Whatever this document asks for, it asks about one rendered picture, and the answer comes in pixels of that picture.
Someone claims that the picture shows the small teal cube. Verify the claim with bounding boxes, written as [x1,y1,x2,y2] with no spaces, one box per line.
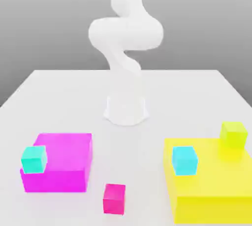
[21,145,48,174]

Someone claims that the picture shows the small lime cube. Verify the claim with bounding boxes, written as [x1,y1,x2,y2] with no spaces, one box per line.
[220,121,249,149]

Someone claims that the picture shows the small cyan cube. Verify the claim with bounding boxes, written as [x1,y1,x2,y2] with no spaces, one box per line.
[171,146,198,176]

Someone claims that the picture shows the small pink cube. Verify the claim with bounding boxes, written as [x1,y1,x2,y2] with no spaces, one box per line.
[102,183,126,216]

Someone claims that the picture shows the large magenta box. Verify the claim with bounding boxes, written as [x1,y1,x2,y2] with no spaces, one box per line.
[20,133,93,193]

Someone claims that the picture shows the large yellow box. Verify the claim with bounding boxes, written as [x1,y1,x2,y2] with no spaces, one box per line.
[163,138,252,225]

